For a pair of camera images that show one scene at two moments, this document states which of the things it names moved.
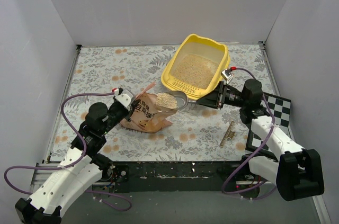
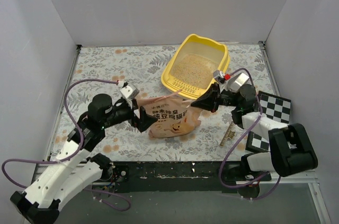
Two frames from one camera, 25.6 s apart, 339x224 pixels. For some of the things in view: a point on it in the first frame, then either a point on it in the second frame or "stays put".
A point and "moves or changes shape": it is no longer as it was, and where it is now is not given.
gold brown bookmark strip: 229,134 stays put
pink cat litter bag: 145,117 moves or changes shape
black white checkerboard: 280,107 stays put
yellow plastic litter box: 197,65 stays put
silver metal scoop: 172,99 -> 235,81
